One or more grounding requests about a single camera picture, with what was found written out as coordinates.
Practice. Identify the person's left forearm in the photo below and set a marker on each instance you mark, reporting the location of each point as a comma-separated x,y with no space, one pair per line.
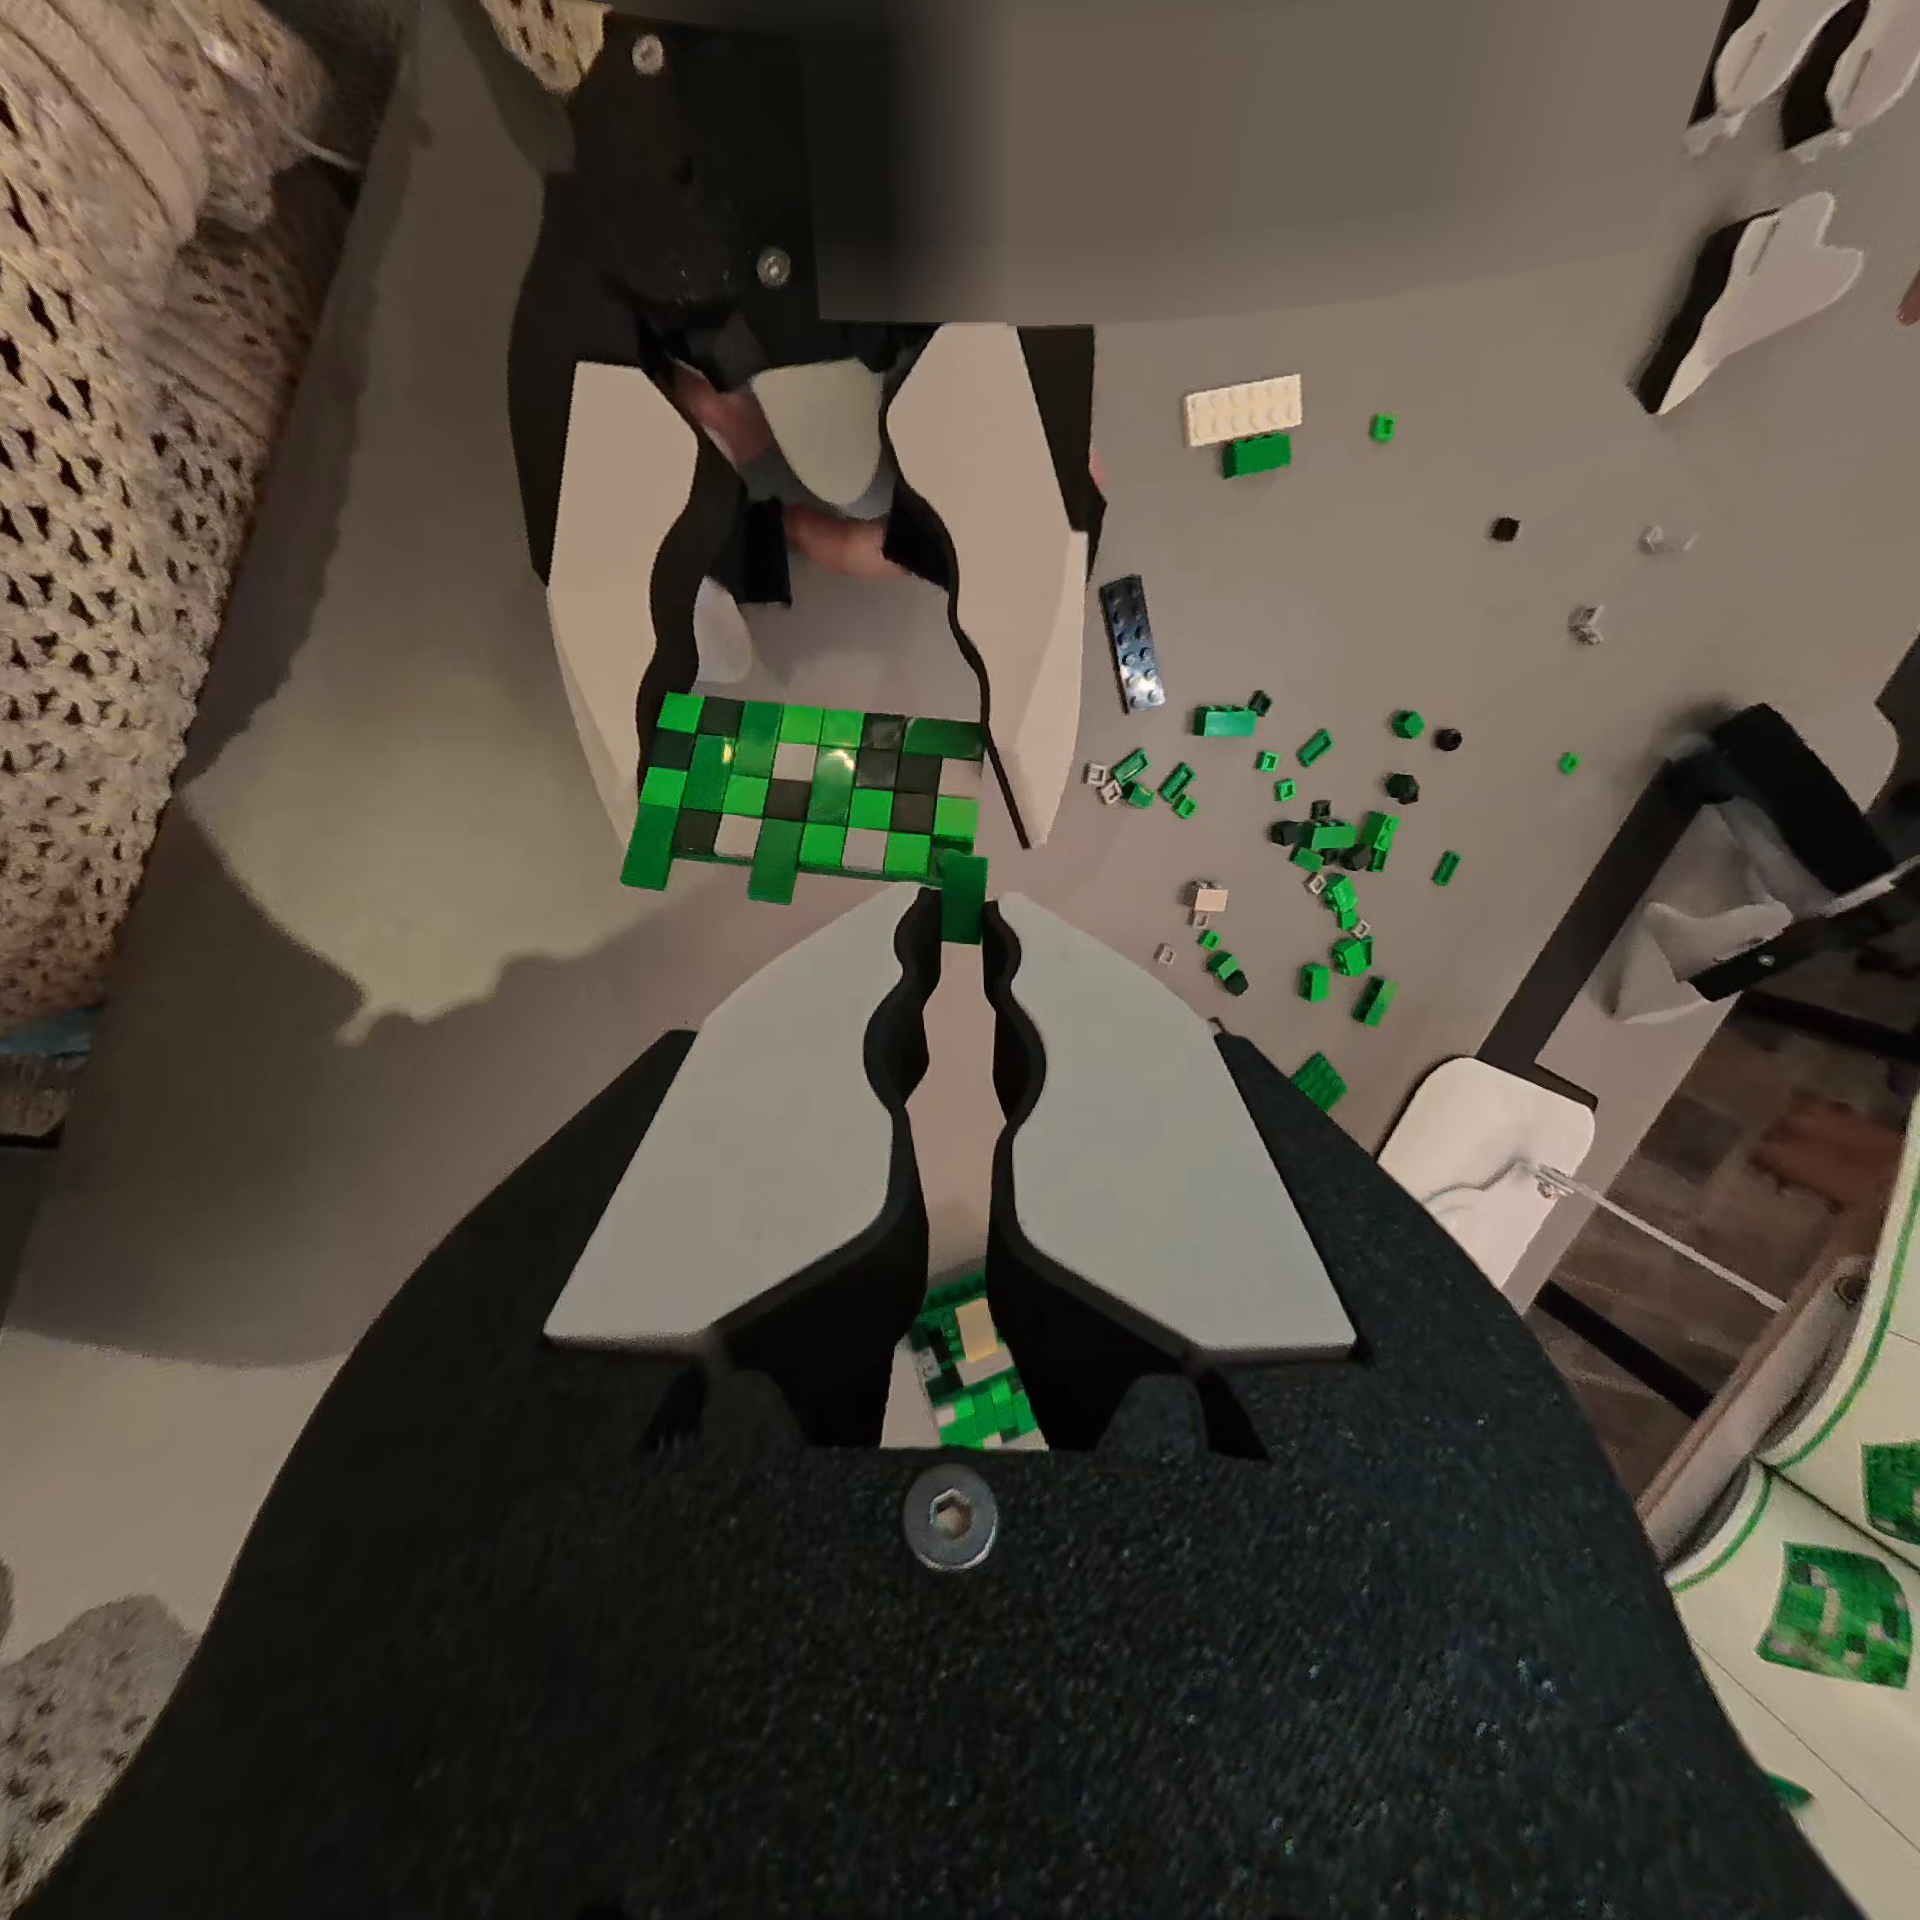
546,44

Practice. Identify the person's cream knit sweater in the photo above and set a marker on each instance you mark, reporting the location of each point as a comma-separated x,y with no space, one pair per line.
89,493

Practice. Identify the pile of loose lego pieces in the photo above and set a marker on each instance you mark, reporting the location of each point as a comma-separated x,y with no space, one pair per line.
1329,832

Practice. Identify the white rounded pad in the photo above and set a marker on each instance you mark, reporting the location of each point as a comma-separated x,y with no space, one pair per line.
1478,1170

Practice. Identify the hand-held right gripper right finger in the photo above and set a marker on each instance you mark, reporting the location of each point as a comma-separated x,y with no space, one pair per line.
1154,1185

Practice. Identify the loose grey gripper finger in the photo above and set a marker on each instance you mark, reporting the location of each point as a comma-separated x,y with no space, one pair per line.
1763,299
1874,66
1769,59

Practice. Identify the green lego frame structure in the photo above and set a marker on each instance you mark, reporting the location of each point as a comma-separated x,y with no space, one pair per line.
967,1395

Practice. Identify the green mosaic lego panel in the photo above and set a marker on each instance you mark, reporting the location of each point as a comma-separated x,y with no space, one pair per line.
779,796

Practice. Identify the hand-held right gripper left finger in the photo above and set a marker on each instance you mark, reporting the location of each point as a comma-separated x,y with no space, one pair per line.
750,1170

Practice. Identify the green lego plate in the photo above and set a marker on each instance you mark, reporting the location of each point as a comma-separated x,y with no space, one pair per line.
1319,1080

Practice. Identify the black lego plate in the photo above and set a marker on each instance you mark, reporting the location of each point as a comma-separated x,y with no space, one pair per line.
1136,643

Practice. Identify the green lego brick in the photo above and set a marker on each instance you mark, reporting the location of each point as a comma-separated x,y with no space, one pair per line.
962,896
1254,456

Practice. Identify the white lego plate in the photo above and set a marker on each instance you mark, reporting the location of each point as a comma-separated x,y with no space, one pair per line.
1241,408

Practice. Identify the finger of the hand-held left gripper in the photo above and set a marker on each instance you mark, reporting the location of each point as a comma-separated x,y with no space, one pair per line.
600,570
1004,599

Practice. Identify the white paper with green print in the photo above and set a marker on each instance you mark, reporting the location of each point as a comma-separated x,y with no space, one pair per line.
1799,1499

